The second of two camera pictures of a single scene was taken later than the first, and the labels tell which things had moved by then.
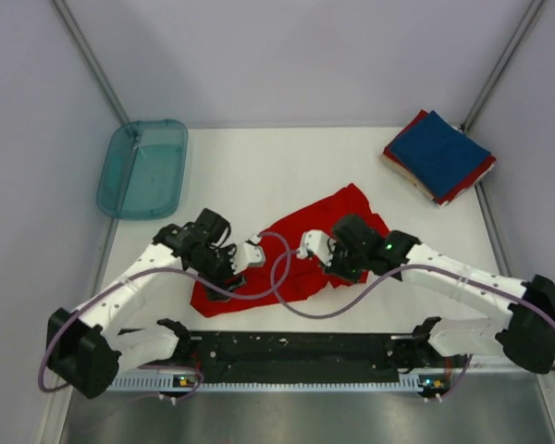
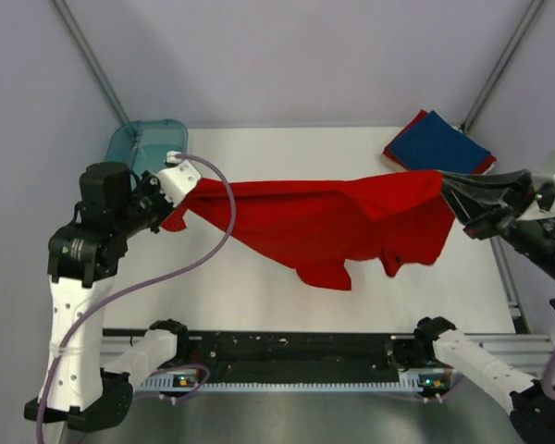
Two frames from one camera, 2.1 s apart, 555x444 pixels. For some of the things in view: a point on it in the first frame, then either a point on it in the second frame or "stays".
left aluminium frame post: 91,59 stays
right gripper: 332,269 → 473,206
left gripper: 227,252 → 150,182
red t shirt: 285,267 → 320,227
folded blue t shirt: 437,153 stays
